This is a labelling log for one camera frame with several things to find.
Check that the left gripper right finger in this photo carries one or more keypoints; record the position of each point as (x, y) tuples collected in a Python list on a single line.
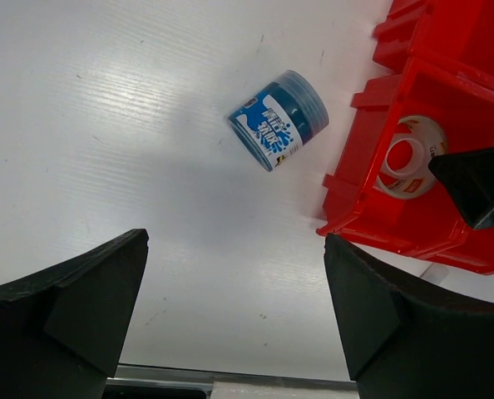
[(404, 337)]

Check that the clear tape roll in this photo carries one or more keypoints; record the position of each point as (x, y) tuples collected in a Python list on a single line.
[(405, 155)]

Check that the blue white tape roll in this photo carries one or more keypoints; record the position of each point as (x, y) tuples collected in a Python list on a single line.
[(280, 119)]

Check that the red four-compartment tray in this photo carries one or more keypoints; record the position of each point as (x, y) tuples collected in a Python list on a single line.
[(437, 100)]

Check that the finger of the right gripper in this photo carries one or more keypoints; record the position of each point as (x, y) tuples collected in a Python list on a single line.
[(468, 177)]

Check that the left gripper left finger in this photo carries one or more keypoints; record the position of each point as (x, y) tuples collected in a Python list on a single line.
[(62, 329)]

